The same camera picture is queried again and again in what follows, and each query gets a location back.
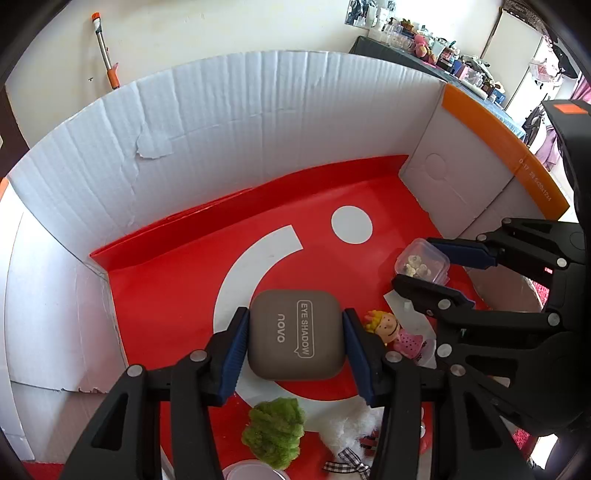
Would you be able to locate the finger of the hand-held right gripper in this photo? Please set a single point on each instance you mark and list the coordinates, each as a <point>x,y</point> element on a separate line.
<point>466,251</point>
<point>429,293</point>

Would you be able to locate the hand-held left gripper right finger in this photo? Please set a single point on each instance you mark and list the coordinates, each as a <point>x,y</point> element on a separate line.
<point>359,364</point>

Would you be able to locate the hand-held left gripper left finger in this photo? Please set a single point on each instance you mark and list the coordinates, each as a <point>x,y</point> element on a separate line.
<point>231,364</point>

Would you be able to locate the small clear plastic container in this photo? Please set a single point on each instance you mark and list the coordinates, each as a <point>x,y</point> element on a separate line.
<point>422,263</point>

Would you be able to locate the small yellow-haired doll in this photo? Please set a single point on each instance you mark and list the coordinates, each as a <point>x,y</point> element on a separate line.
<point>390,327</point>

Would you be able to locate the white fluffy toy checked ribbon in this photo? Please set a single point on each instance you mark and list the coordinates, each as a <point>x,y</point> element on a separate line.
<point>351,427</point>

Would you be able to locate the grey eyeshadow case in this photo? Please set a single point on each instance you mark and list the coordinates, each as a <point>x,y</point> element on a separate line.
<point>295,337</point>

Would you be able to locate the green fuzzy toy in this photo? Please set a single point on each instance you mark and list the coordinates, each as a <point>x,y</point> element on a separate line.
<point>274,429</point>

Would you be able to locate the white and orange cardboard box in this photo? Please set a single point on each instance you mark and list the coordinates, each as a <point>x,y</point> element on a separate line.
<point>231,115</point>

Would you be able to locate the person's dark clothing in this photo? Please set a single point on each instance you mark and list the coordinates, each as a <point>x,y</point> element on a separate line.
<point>568,457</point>

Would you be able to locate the clear round plastic lid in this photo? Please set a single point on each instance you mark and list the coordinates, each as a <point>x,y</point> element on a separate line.
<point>254,471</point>

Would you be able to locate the purple curtain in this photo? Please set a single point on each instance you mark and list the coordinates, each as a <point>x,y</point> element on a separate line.
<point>549,147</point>

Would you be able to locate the white refrigerator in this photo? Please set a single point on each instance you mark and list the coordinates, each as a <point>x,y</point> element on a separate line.
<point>512,60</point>

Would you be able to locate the black garment on refrigerator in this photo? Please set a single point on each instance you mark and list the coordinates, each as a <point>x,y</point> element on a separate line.
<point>565,60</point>

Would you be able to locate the table with blue cloth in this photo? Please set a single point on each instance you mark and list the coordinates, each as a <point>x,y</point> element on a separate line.
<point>383,48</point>

